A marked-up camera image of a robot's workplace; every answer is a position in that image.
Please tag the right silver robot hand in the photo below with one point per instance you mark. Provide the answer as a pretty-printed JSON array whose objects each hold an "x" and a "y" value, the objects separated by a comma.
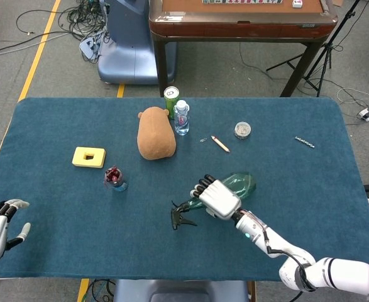
[{"x": 222, "y": 199}]

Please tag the green transparent spray bottle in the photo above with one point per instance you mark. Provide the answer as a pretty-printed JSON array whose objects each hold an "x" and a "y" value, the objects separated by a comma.
[{"x": 242, "y": 185}]

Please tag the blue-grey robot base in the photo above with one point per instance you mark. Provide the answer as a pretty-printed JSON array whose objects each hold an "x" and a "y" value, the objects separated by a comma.
[{"x": 127, "y": 47}]

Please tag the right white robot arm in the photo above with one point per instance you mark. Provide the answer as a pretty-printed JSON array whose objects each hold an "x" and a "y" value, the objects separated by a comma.
[{"x": 281, "y": 245}]

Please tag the clear plastic water bottle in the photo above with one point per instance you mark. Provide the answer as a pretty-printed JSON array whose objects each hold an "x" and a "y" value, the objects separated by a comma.
[{"x": 182, "y": 122}]

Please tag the beige paper-wrapped pencil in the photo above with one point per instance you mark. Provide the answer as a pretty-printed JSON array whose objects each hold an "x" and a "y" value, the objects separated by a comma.
[{"x": 220, "y": 144}]

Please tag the round clear box of clips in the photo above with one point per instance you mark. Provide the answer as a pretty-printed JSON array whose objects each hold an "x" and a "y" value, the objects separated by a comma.
[{"x": 242, "y": 130}]

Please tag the blue table cloth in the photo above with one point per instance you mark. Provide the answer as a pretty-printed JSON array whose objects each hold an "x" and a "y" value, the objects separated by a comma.
[{"x": 77, "y": 236}]

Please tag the brown capybara plush toy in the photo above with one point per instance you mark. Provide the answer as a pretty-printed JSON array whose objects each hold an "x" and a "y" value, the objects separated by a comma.
[{"x": 156, "y": 138}]

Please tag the grey robot torso base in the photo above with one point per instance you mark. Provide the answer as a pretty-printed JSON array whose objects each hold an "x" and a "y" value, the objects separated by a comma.
[{"x": 178, "y": 291}]

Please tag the small cup with red items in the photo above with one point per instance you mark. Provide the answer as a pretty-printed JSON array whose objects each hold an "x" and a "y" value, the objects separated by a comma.
[{"x": 121, "y": 186}]

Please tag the green drink can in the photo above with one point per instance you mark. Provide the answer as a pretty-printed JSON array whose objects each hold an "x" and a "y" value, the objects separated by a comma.
[{"x": 170, "y": 100}]

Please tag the red artificial cherry bunch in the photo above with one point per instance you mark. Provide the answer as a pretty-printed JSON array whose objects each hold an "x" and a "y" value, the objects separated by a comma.
[{"x": 112, "y": 175}]

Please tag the yellow sponge with hole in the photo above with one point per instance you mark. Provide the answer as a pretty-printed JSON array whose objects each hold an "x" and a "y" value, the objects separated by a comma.
[{"x": 97, "y": 158}]

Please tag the brown mahjong table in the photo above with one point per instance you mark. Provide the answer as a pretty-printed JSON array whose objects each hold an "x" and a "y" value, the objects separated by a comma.
[{"x": 234, "y": 26}]

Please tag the black tripod stand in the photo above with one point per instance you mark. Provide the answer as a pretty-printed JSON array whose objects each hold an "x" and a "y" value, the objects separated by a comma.
[{"x": 327, "y": 47}]

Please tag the row of mahjong tiles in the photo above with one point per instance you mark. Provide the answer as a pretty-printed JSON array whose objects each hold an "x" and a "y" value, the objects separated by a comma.
[{"x": 242, "y": 1}]

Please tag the grey power strip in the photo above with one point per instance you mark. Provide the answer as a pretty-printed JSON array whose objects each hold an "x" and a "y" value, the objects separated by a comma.
[{"x": 90, "y": 45}]

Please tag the single white mahjong tile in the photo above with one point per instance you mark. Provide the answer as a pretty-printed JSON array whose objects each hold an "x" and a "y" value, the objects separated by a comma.
[{"x": 297, "y": 3}]

